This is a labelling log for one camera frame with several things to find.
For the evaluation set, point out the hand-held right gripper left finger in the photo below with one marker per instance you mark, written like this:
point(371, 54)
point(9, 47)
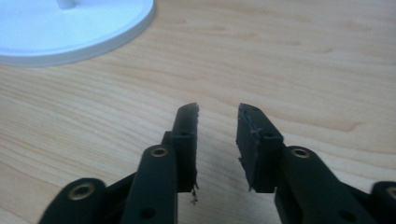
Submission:
point(183, 146)

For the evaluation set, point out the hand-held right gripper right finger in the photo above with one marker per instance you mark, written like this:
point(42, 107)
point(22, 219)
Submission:
point(264, 155)

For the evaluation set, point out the white round lamp base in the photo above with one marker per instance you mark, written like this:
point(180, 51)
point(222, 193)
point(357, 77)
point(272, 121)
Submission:
point(62, 28)

